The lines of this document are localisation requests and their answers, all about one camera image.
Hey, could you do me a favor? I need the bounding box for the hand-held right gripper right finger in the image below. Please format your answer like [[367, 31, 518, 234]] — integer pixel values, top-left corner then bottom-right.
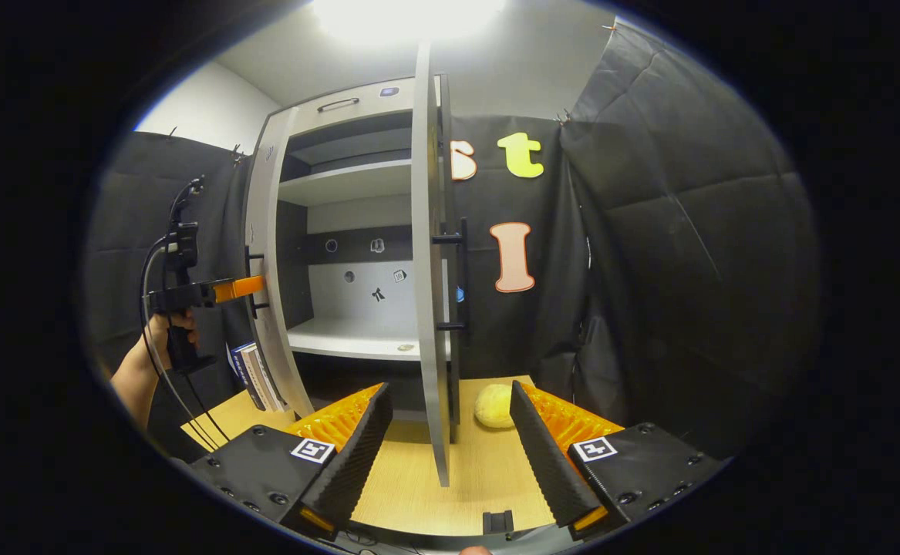
[[509, 380, 728, 542]]

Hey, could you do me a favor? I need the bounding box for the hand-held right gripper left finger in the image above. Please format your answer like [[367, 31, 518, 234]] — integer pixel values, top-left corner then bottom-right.
[[187, 382, 394, 537]]

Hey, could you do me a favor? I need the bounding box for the black backdrop cloth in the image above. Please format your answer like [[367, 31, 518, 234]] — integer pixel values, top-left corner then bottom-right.
[[87, 19, 822, 463]]

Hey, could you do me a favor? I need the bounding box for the checkered-sticker grey shoe cabinet door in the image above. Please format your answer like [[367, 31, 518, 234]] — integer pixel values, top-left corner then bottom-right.
[[243, 108, 316, 421]]

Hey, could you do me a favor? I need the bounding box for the yellow sponge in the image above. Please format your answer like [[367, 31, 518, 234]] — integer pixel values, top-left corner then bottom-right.
[[474, 384, 517, 429]]

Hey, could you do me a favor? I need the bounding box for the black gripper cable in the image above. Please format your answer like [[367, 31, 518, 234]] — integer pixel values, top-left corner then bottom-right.
[[139, 236, 228, 452]]

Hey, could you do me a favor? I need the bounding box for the box-sticker grey shoe cabinet door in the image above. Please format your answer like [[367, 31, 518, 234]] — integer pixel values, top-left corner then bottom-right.
[[410, 42, 471, 488]]

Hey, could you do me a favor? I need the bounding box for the grey double-door shoe cabinet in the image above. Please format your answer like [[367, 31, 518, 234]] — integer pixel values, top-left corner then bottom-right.
[[265, 75, 454, 425]]

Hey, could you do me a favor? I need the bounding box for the white spine book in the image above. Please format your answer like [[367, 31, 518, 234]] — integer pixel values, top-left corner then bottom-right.
[[238, 343, 278, 412], [253, 341, 290, 411]]

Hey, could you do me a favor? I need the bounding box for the blue spine book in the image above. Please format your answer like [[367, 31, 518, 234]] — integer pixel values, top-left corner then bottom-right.
[[228, 345, 264, 412]]

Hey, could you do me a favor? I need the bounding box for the ceiling light panel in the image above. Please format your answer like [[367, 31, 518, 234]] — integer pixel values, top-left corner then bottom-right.
[[311, 0, 509, 44]]

